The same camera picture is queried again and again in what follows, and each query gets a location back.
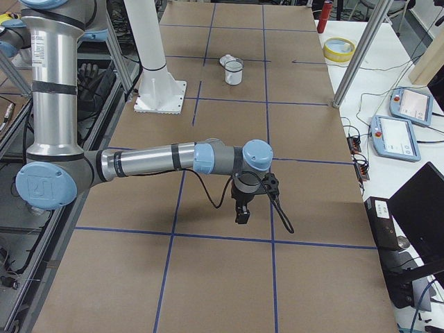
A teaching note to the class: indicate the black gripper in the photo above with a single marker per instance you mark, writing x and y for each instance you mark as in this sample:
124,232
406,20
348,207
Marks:
241,198

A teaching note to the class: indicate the clear plastic funnel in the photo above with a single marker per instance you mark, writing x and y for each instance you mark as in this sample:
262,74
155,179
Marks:
229,58

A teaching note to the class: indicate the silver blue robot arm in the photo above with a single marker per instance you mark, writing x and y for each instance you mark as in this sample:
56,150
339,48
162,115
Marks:
57,169

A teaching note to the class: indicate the white enamel cup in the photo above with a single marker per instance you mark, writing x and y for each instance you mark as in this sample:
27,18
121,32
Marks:
233,72

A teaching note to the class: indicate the lower orange circuit board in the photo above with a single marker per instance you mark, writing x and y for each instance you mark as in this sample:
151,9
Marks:
361,169

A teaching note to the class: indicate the orange circuit board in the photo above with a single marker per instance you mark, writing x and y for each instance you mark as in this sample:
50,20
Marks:
361,169
354,144

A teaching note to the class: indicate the upper orange circuit board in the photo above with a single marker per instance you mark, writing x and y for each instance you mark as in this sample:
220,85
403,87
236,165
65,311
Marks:
354,144

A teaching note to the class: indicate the near teach pendant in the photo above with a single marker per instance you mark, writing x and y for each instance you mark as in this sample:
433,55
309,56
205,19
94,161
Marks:
394,138

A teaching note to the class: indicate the teach pendant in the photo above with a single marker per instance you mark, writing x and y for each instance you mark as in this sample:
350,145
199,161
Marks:
394,138
410,104

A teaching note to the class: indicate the black computer box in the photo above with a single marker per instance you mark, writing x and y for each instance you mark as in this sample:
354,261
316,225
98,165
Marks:
394,258

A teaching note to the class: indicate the black monitor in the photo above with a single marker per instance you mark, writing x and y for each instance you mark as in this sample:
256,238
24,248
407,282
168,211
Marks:
417,208

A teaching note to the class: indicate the yellow tape roll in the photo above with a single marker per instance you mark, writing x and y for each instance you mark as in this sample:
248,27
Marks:
338,49

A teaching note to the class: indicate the black glove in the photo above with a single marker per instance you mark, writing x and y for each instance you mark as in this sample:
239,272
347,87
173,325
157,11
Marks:
92,81

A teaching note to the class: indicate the far teach pendant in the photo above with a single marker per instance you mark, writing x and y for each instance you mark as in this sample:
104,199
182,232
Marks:
410,104

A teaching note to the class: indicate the red bottle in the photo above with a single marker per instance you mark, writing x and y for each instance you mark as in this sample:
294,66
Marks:
324,17

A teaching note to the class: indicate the wooden board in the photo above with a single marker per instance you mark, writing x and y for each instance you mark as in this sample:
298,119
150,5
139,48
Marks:
429,64

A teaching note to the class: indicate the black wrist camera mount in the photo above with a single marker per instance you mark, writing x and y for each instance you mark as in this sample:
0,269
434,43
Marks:
272,185

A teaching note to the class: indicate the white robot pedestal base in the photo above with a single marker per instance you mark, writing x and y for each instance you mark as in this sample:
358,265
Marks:
158,90

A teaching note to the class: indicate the aluminium frame post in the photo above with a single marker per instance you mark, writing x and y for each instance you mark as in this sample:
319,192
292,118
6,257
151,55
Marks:
370,31

